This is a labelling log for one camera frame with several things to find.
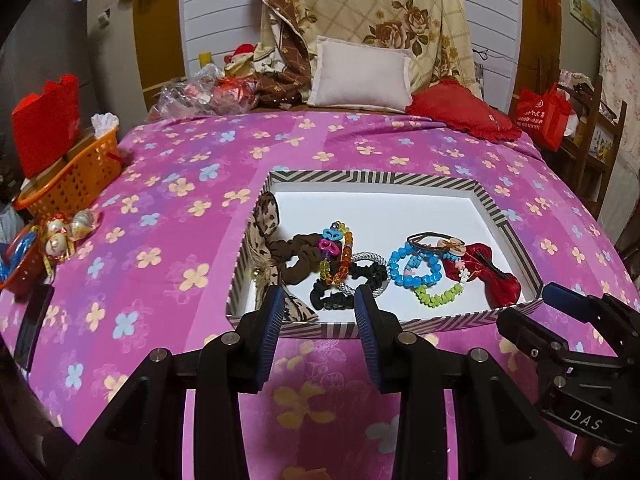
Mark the wooden shelf rack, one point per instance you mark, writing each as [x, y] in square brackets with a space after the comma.
[595, 125]

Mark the person's right hand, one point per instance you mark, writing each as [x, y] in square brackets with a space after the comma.
[597, 452]

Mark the pink floral bed sheet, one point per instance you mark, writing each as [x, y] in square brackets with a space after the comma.
[175, 160]

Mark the striped cardboard box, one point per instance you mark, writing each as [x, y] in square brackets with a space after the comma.
[380, 210]

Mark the red hat plush toy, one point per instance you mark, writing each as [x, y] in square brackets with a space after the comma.
[240, 55]

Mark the red wrapped gifts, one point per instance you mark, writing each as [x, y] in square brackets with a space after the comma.
[237, 95]

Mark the white tissue bundle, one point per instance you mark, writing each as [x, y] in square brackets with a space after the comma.
[105, 124]

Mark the grey refrigerator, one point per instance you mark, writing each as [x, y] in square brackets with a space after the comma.
[45, 40]

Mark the white pillow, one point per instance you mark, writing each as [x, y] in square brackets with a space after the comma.
[360, 75]

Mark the floral folded quilt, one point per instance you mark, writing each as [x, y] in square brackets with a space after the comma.
[375, 5]

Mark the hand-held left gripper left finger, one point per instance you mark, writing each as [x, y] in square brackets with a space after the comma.
[267, 340]

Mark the clear plastic bag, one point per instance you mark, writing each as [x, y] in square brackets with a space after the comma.
[185, 95]

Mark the white slatted headboard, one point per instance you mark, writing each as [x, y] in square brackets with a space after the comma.
[220, 5]

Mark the shell ornaments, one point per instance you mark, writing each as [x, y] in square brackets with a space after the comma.
[67, 232]

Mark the red ruffled cushion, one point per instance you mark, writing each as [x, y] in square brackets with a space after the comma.
[465, 110]

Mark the yellow bottle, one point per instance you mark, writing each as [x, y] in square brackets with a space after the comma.
[209, 62]

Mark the orange plastic basket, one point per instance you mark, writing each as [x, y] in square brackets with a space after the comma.
[75, 185]

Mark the red bow hair clip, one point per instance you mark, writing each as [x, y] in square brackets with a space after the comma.
[500, 287]

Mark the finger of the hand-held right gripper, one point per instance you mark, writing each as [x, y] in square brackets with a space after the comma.
[562, 297]
[525, 330]

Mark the black scrunchie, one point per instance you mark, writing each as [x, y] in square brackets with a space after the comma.
[330, 301]

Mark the small red basket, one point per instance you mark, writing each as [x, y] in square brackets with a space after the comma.
[20, 265]

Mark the flat black device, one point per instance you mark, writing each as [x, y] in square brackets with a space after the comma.
[35, 327]

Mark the red shopping bag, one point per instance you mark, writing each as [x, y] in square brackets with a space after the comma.
[542, 115]

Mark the brown spotted bow scrunchie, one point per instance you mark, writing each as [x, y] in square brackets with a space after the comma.
[262, 255]

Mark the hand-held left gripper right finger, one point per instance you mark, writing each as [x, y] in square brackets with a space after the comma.
[369, 340]

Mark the red paper bag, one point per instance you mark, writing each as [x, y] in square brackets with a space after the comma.
[45, 125]

